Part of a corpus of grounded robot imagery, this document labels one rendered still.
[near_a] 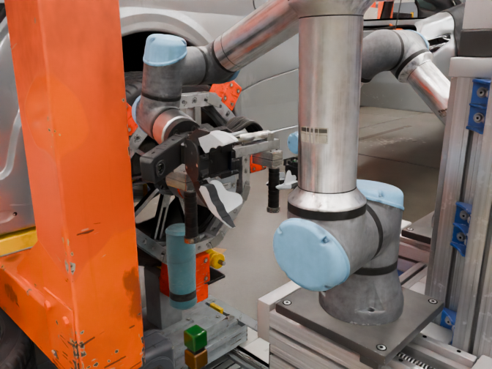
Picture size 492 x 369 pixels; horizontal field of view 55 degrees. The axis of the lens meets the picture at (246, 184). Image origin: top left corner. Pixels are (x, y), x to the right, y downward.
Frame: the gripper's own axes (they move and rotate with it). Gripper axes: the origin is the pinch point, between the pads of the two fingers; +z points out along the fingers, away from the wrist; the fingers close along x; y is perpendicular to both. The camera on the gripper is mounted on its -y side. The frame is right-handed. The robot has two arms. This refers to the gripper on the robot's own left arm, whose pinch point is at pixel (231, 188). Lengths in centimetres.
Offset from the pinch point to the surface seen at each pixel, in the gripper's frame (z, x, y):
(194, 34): -103, 3, 50
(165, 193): -77, 48, 23
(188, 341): -15.6, 47.5, -0.1
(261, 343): -56, 120, 54
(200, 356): -13, 51, 2
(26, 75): -46.3, -6.7, -17.4
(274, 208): -48, 47, 49
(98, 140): -36.3, 5.1, -8.2
